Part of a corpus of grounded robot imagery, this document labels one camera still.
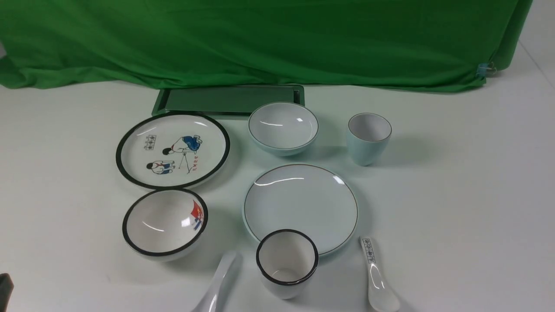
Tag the plain white ceramic spoon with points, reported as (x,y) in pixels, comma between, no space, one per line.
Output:
(214,298)

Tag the green rectangular tray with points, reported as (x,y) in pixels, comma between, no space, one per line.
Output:
(239,100)

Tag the light blue bowl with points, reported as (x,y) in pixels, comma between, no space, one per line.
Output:
(283,128)

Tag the green backdrop cloth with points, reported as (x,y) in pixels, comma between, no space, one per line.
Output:
(414,45)

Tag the black-rimmed white cup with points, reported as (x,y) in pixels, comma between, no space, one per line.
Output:
(287,260)

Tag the light blue plate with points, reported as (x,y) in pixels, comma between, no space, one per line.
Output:
(305,198)

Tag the black-rimmed illustrated plate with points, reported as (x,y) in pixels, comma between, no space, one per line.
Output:
(173,150)

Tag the blue binder clip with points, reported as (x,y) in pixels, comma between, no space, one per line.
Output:
(485,70)

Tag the black-rimmed white bowl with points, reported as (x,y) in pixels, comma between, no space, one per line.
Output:
(165,225)

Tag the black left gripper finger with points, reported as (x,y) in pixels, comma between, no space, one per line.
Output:
(6,289)

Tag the white spoon with characters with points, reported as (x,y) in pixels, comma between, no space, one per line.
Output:
(381,297)

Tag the light blue cup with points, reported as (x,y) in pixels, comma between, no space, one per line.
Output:
(367,137)

